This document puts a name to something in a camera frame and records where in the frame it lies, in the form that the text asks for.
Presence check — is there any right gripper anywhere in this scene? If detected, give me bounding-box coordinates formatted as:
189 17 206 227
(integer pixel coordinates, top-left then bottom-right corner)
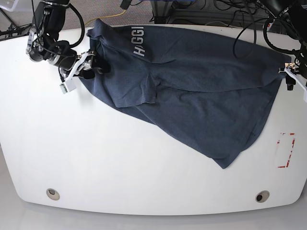
71 50 111 80

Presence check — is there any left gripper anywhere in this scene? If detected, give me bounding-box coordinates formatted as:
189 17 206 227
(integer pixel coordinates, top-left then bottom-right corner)
278 54 307 91

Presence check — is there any blue T-shirt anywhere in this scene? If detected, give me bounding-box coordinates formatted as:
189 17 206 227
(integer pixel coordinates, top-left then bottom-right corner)
82 20 291 168

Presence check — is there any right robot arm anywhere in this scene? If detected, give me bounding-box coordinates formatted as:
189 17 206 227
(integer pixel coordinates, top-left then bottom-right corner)
26 0 111 83

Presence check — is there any red tape rectangle marking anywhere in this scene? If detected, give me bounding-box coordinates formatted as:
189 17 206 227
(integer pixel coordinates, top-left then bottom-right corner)
275 133 295 168

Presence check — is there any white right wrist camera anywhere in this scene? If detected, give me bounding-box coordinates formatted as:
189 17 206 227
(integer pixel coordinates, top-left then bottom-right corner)
59 80 76 94

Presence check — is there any yellow cable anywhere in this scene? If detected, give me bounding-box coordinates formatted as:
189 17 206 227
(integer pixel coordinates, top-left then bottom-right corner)
84 8 127 26

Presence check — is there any right table cable grommet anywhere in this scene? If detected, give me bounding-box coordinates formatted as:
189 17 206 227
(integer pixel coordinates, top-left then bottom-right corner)
255 191 270 203

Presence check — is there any table cable grommet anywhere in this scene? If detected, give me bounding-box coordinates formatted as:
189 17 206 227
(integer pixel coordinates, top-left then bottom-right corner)
255 191 270 203
46 188 60 201

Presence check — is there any left table cable grommet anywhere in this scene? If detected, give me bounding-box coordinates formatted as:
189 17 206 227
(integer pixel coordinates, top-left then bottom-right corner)
46 188 60 201

